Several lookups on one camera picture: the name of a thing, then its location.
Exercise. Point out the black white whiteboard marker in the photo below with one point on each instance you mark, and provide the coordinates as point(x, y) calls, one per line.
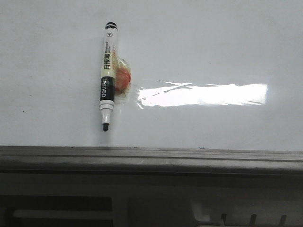
point(108, 74)

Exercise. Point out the orange magnet taped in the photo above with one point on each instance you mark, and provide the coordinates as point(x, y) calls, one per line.
point(122, 79)

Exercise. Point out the white whiteboard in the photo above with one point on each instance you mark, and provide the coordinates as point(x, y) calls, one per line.
point(216, 74)

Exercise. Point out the grey aluminium whiteboard frame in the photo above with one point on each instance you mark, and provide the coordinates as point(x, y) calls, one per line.
point(155, 160)

